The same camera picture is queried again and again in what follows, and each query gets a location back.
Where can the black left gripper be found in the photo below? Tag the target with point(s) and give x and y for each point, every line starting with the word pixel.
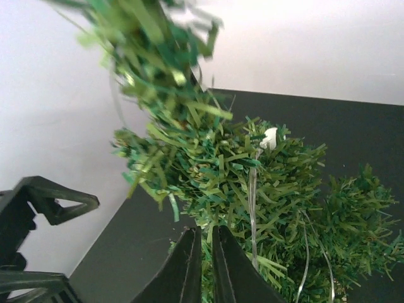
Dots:
pixel 19 207

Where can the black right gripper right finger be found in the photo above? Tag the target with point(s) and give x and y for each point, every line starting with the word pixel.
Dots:
pixel 235 278

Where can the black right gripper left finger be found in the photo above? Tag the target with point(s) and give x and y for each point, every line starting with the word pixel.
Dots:
pixel 179 279

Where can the small green christmas tree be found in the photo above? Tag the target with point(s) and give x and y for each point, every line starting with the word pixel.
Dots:
pixel 251 177

